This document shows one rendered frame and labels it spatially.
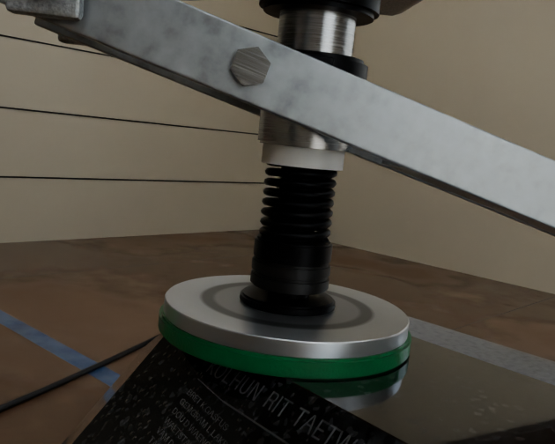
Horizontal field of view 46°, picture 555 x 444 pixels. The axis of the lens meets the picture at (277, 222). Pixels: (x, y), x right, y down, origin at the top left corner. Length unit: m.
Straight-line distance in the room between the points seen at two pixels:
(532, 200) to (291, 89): 0.21
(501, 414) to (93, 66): 5.19
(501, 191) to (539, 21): 5.23
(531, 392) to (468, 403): 0.07
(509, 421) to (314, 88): 0.27
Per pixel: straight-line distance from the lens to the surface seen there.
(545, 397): 0.54
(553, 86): 5.62
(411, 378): 0.52
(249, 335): 0.48
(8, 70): 5.18
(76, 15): 0.49
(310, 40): 0.54
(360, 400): 0.46
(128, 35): 0.50
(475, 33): 5.95
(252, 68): 0.49
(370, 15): 0.55
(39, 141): 5.30
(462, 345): 0.63
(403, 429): 0.43
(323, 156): 0.53
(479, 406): 0.49
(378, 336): 0.52
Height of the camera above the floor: 0.99
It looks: 7 degrees down
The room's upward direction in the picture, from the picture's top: 6 degrees clockwise
